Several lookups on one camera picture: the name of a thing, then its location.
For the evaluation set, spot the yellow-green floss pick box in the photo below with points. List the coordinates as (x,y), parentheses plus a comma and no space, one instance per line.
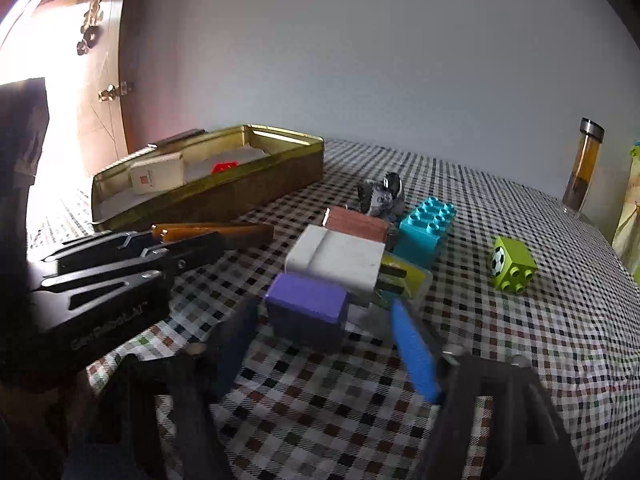
(416,276)

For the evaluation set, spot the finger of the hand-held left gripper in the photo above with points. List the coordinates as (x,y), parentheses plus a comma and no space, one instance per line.
(197,252)
(107,242)

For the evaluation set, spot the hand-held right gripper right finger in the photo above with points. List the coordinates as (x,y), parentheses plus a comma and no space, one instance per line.
(415,355)

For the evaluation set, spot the red building brick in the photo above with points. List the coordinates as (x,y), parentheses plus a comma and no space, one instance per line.
(225,167)

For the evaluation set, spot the teal building block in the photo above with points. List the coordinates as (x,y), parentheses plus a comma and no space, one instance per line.
(425,230)

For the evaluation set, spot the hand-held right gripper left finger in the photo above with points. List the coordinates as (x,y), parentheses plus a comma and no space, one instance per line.
(234,342)

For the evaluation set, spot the glass tea bottle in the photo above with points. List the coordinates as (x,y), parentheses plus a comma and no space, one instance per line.
(582,170)

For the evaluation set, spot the wooden door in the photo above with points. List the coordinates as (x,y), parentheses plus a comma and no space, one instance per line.
(105,50)

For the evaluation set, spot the hanging door ornament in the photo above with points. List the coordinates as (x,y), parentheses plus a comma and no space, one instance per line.
(90,25)

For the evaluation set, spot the small white box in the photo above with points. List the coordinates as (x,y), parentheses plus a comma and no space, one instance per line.
(155,174)

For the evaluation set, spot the yellow-green cloth bag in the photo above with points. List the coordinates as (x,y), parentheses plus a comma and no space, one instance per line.
(627,225)

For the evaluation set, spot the gold tin box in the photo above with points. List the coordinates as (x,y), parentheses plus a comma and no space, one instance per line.
(210,202)

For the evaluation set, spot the brown comb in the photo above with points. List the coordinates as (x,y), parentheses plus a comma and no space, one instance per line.
(240,235)

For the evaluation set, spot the checkered tablecloth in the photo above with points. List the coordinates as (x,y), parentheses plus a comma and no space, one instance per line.
(500,340)

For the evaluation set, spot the brown eyeshadow palette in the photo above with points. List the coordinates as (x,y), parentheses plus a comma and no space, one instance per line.
(357,225)

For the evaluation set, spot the green soccer-print building block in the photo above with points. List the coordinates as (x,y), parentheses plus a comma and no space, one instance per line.
(515,265)

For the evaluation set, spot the brass door latch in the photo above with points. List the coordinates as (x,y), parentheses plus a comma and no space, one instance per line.
(115,92)

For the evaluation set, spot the purple box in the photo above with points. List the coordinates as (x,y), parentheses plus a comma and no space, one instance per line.
(305,307)

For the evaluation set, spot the black crystal hair clip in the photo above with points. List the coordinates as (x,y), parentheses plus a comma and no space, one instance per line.
(382,197)

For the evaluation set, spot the large white box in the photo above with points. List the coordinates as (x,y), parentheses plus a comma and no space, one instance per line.
(335,260)

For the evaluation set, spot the flat dark device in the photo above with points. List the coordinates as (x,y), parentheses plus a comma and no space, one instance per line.
(177,136)

